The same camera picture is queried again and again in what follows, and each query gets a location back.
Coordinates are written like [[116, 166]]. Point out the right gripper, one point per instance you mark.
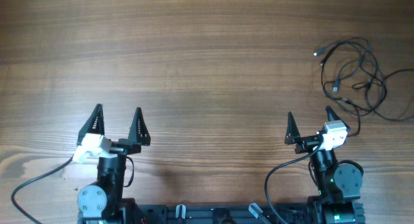
[[293, 133]]

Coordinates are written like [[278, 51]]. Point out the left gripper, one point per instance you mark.
[[132, 145]]

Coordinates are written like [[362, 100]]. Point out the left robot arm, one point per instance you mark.
[[102, 201]]

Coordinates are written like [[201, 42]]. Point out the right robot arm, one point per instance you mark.
[[338, 182]]

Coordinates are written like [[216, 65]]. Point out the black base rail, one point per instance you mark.
[[223, 213]]

